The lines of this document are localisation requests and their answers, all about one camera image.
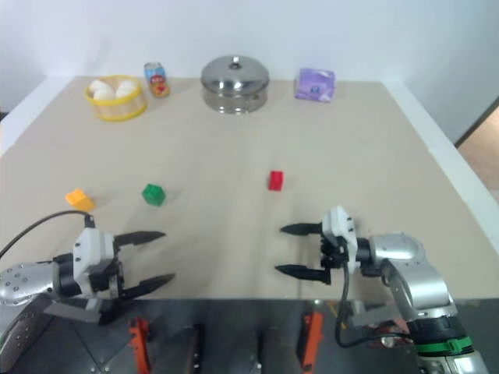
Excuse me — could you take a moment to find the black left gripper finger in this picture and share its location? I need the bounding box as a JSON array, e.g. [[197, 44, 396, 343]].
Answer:
[[123, 273, 176, 302], [114, 230, 167, 249]]

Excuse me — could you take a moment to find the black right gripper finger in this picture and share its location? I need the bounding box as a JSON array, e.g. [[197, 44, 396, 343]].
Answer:
[[279, 221, 324, 237], [274, 263, 333, 285]]

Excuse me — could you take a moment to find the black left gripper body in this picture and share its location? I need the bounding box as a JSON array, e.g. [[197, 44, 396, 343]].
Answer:
[[89, 242, 126, 302]]

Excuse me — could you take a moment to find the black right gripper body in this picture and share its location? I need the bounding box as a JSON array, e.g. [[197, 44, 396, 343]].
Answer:
[[319, 235, 348, 270]]

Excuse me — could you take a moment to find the green toy block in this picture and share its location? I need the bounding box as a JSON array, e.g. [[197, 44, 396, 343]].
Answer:
[[140, 183, 168, 206]]

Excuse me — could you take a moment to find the red toy block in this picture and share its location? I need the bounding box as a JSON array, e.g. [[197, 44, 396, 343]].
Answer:
[[267, 169, 285, 192]]

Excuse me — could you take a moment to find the orange black clamp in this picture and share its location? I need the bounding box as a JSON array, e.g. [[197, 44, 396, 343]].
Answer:
[[300, 311, 325, 372], [128, 316, 152, 374]]

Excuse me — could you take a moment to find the yellow toy block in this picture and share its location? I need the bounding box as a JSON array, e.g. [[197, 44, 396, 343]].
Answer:
[[64, 188, 96, 213]]

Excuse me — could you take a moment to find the yellow woven basket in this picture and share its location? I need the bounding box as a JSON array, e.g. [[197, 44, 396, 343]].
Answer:
[[83, 74, 149, 123]]

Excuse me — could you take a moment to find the purple tissue pack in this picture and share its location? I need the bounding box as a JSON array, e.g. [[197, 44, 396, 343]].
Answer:
[[293, 67, 338, 104]]

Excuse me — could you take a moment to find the white steamed bun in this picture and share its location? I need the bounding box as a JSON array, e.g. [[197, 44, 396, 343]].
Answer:
[[115, 79, 136, 99], [90, 79, 116, 101]]

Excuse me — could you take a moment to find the red blue drink can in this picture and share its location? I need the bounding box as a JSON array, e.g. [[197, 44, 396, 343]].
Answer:
[[143, 62, 172, 99]]

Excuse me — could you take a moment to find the stainless steel pot lid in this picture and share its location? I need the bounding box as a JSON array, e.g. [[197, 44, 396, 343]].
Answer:
[[200, 55, 271, 97]]

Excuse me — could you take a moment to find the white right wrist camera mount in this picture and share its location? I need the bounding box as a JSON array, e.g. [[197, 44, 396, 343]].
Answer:
[[320, 205, 360, 274]]

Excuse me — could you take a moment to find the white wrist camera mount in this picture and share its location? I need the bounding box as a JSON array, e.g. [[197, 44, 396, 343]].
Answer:
[[71, 227, 119, 299], [320, 205, 360, 274]]

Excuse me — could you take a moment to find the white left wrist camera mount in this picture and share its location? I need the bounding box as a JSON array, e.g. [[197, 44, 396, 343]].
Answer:
[[71, 227, 119, 299]]

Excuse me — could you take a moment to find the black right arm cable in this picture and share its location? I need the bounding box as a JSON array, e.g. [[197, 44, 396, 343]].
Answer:
[[334, 241, 411, 348]]

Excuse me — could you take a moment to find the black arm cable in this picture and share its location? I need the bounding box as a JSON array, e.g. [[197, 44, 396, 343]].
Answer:
[[334, 241, 411, 348], [0, 210, 97, 259]]

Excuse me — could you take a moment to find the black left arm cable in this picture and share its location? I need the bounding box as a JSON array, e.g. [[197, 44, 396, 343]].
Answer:
[[0, 210, 97, 259]]

